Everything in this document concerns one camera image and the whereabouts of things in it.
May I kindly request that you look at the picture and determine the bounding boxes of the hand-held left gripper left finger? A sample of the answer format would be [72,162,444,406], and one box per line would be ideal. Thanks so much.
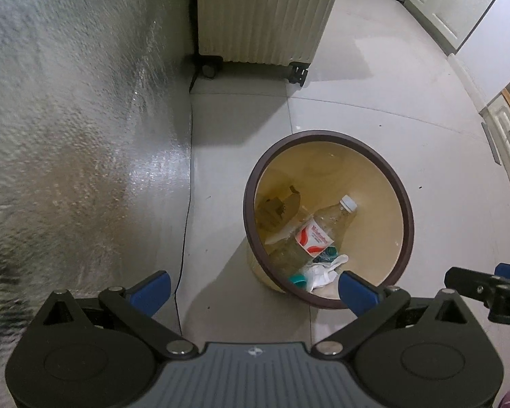
[28,270,196,360]

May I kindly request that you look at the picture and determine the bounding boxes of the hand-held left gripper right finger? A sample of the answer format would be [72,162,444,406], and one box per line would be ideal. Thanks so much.
[314,271,485,360]

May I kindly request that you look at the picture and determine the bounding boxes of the clear plastic bottle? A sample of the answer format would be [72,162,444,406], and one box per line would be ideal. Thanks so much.
[270,194,358,281]

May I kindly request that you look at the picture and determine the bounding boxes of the beige trash bin brown rim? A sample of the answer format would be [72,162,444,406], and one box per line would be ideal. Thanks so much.
[243,130,415,310]

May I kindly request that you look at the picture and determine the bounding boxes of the brown cardboard piece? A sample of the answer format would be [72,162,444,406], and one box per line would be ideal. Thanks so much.
[257,184,302,234]

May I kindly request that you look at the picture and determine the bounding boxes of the foil-covered white table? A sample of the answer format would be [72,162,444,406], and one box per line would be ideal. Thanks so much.
[0,0,195,341]

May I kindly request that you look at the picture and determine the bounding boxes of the white kitchen cabinets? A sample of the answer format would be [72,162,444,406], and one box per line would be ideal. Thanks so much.
[402,0,510,107]

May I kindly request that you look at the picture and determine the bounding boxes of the beige ribbed suitcase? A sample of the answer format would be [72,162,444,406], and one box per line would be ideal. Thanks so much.
[195,0,349,86]

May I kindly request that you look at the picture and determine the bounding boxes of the black cable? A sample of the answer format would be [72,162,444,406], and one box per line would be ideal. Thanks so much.
[173,53,205,336]

